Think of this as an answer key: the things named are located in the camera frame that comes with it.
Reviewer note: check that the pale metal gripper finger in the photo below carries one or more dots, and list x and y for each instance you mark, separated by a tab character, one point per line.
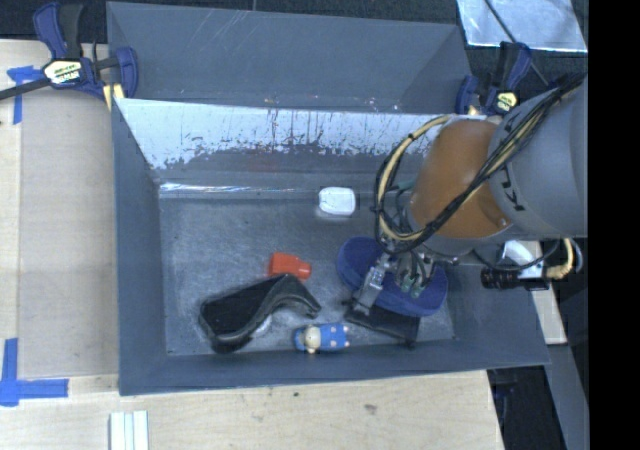
369	290

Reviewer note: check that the blue round cushion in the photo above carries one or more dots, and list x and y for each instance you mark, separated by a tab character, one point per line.
357	260

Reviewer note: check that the black flat box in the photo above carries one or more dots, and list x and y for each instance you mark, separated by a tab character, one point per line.
395	325

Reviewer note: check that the blue toy figure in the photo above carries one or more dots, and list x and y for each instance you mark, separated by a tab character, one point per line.
325	337

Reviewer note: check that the red plastic cap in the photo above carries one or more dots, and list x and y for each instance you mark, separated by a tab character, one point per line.
287	265

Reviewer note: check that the white rounded block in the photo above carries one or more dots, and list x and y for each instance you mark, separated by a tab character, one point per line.
337	200

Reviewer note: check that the black curved plastic case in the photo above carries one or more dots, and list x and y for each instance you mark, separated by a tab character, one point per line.
240	310

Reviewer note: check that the grey metal bin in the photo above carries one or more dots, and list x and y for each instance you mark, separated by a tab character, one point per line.
240	238

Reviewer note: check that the pale wood board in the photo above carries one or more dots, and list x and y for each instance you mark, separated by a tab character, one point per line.
65	238

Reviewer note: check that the black cylinder on white bracket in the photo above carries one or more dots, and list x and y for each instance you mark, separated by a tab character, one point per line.
502	279

